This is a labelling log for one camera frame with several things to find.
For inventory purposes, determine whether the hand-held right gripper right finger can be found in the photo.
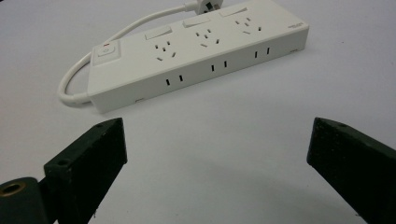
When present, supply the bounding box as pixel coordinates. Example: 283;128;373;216
306;117;396;224

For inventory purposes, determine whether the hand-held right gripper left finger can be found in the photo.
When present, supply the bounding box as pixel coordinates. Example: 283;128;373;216
43;117;128;224

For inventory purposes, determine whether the white power strip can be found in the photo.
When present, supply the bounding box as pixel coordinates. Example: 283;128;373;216
87;0;310;114

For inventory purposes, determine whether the white power plug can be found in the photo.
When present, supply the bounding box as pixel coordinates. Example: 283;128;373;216
194;0;227;15

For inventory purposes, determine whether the white power cable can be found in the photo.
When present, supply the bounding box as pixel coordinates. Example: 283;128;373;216
57;2;200;108

